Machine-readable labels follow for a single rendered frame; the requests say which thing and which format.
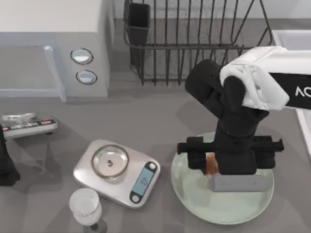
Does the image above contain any orange food piece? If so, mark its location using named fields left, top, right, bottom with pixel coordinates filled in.
left=205, top=152, right=219, bottom=178

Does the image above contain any pale grey rounded box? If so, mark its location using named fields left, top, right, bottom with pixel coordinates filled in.
left=208, top=175, right=267, bottom=193

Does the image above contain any pale green plate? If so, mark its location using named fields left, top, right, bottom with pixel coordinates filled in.
left=170, top=132, right=276, bottom=218

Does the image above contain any silver kitchen scale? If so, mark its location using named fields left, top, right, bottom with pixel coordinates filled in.
left=72, top=138, right=162, bottom=209

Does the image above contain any glass bowl with brown rim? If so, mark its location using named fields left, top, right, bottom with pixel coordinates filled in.
left=90, top=144, right=130, bottom=180

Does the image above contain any clear wine glass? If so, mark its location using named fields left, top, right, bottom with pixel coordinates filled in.
left=68, top=188, right=108, bottom=233

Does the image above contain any small microwave knob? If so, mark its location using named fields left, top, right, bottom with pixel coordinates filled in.
left=75, top=69, right=98, bottom=85

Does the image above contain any pale microwave oven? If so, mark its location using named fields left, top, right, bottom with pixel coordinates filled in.
left=0, top=0, right=115, bottom=103

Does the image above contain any black utensil holder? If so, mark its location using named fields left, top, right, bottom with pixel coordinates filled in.
left=123, top=1, right=151, bottom=46

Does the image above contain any large microwave knob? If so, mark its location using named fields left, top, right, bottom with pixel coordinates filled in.
left=69, top=47, right=94, bottom=66

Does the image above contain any grey scale with red buttons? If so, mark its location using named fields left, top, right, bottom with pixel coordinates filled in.
left=0, top=111, right=59, bottom=140

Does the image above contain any clear glass dish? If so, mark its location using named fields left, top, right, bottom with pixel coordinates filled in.
left=0, top=111, right=37, bottom=127

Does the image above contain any glass microwave door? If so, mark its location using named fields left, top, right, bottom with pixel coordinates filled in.
left=0, top=44, right=67, bottom=103

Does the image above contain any dark wire dish rack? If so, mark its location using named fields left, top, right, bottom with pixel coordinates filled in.
left=122, top=0, right=273, bottom=86

